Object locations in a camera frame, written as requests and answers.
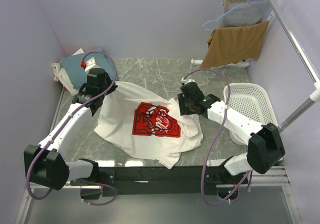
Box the white t-shirt red print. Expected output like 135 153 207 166
94 81 204 169

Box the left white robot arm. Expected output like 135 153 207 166
23 67 117 190

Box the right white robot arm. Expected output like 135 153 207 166
178 78 286 184

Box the folded teal t-shirt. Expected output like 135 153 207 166
60 48 118 95

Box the folded cream t-shirt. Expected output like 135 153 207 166
52 48 86 96

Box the white perforated plastic basket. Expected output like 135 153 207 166
223 83 281 146

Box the brown t-shirt on rack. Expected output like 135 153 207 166
199 21 270 68

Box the grey garment on rack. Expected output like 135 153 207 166
220 3 265 28

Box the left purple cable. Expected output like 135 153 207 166
25 51 118 206

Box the silver clothes rail stand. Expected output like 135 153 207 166
206 0 320 167

